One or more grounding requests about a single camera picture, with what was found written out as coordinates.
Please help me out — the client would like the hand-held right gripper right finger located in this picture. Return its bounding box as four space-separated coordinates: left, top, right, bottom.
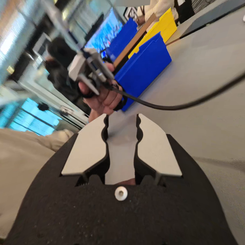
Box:
134 113 182 185

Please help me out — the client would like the person's left hand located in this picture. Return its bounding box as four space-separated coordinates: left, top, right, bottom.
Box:
78 63 123 115

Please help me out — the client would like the person's left forearm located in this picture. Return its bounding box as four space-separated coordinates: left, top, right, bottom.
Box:
88 110 105 124

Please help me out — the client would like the black cable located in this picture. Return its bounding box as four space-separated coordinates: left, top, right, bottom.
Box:
107 73 245 111

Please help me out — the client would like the black desk panel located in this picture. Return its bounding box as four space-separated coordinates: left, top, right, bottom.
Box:
181 0 245 38

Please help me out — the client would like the large monitor screen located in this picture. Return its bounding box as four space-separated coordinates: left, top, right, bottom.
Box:
84 8 124 58

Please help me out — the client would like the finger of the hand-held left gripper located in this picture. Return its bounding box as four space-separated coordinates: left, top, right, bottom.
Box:
84 48 115 80
77 74 100 96

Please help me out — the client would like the yellow plastic bin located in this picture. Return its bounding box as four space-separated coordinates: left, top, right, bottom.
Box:
128 8 177 59

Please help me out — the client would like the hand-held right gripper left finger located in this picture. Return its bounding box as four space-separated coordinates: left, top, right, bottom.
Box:
61 113 111 184

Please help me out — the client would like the blue plastic bin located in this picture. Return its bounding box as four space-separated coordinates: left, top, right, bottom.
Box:
114 32 172 112
105 18 138 62

